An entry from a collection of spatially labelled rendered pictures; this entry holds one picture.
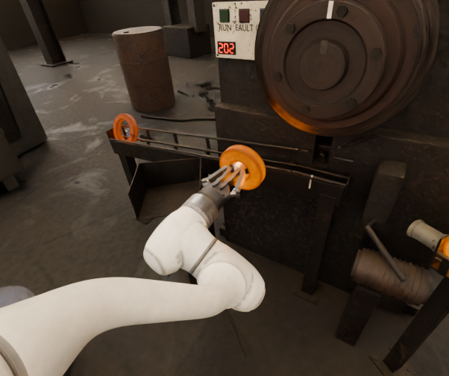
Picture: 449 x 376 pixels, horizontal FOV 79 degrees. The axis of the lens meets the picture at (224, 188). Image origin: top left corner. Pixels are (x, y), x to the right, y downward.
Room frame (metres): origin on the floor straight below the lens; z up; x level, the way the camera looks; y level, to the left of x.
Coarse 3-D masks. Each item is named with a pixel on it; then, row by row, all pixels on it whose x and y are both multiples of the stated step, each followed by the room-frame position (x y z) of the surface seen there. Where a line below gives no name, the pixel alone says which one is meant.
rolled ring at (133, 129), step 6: (120, 114) 1.49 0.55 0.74; (126, 114) 1.47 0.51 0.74; (114, 120) 1.51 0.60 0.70; (120, 120) 1.49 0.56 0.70; (126, 120) 1.45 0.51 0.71; (132, 120) 1.44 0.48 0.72; (114, 126) 1.50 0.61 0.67; (120, 126) 1.51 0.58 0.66; (132, 126) 1.42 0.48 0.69; (114, 132) 1.49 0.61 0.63; (120, 132) 1.49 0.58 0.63; (132, 132) 1.40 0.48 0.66; (120, 138) 1.45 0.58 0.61; (132, 138) 1.39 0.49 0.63
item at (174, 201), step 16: (176, 160) 0.98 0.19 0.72; (192, 160) 0.98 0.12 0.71; (144, 176) 0.98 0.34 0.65; (160, 176) 0.98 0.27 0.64; (176, 176) 0.98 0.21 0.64; (192, 176) 0.98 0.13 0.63; (128, 192) 0.78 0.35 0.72; (144, 192) 0.93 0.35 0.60; (160, 192) 0.93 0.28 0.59; (176, 192) 0.91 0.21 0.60; (192, 192) 0.90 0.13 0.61; (144, 208) 0.84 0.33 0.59; (160, 208) 0.83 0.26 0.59; (176, 208) 0.81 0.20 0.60
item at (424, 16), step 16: (272, 0) 0.90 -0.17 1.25; (416, 0) 0.70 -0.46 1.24; (432, 0) 0.69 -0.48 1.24; (432, 16) 0.68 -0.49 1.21; (432, 32) 0.68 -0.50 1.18; (256, 48) 0.93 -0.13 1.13; (432, 48) 0.67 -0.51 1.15; (256, 64) 0.93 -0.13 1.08; (416, 64) 0.68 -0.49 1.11; (432, 64) 0.66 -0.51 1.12; (416, 80) 0.67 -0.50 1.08; (272, 96) 0.89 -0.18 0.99; (400, 96) 0.69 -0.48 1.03; (384, 112) 0.70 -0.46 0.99; (304, 128) 0.82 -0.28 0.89; (320, 128) 0.79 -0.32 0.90; (336, 128) 0.77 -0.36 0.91; (352, 128) 0.74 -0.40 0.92; (368, 128) 0.72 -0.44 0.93
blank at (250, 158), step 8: (224, 152) 0.73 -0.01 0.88; (232, 152) 0.72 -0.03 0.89; (240, 152) 0.70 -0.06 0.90; (248, 152) 0.70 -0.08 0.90; (256, 152) 0.71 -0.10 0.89; (224, 160) 0.74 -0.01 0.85; (232, 160) 0.72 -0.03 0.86; (240, 160) 0.70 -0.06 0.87; (248, 160) 0.69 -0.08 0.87; (256, 160) 0.68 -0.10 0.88; (248, 168) 0.69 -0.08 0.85; (256, 168) 0.67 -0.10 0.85; (264, 168) 0.68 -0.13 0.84; (248, 176) 0.69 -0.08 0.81; (256, 176) 0.68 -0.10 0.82; (264, 176) 0.68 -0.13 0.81; (248, 184) 0.69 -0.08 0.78; (256, 184) 0.68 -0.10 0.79
